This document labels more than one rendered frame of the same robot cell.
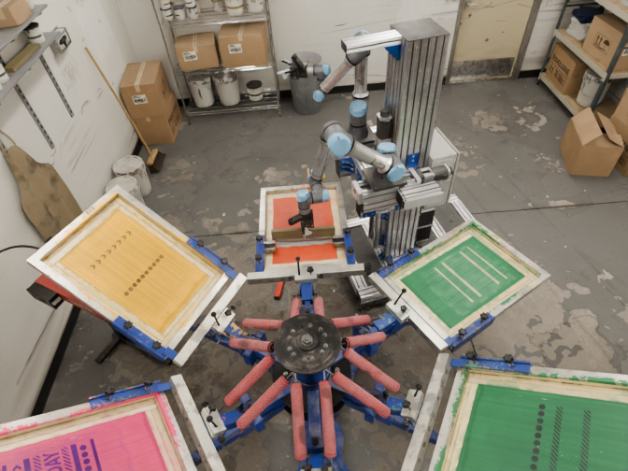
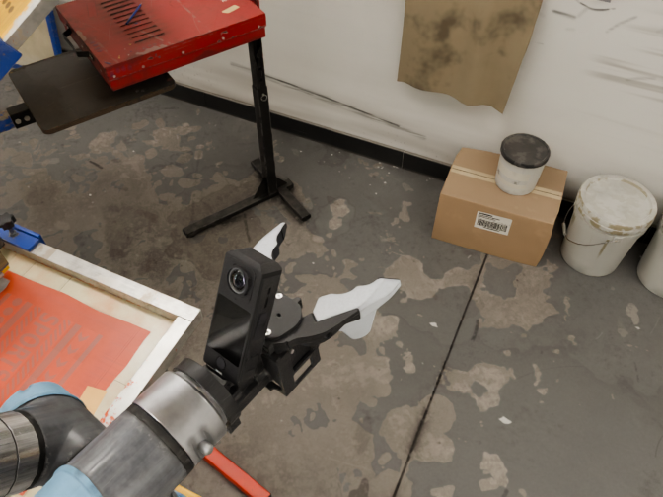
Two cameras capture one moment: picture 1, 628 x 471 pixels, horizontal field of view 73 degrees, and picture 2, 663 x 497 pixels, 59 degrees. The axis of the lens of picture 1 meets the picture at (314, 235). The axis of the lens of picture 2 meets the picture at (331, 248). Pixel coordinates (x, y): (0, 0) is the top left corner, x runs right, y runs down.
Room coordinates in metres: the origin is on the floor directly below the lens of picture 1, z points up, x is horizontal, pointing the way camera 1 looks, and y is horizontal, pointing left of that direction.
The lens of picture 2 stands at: (2.98, -0.21, 2.14)
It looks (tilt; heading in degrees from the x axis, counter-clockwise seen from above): 50 degrees down; 115
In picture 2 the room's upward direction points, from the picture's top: straight up
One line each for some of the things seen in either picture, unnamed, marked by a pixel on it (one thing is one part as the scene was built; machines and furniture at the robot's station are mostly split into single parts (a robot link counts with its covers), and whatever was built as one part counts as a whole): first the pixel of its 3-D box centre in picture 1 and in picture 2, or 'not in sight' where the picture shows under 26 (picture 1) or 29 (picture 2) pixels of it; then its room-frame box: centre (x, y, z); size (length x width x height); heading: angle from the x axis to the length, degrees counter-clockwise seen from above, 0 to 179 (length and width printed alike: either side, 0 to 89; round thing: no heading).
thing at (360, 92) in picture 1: (361, 74); not in sight; (2.70, -0.40, 1.63); 0.15 x 0.12 x 0.55; 166
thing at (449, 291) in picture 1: (447, 279); not in sight; (1.39, -0.72, 1.05); 1.08 x 0.61 x 0.23; 120
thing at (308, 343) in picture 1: (315, 398); not in sight; (0.94, 0.07, 0.67); 0.39 x 0.39 x 1.35
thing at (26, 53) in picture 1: (21, 57); not in sight; (3.10, 1.97, 1.77); 0.41 x 0.10 x 0.03; 176
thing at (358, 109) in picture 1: (358, 112); not in sight; (2.58, -0.37, 1.42); 0.13 x 0.12 x 0.14; 166
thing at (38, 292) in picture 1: (46, 291); not in sight; (1.54, 1.58, 1.06); 0.24 x 0.12 x 0.09; 60
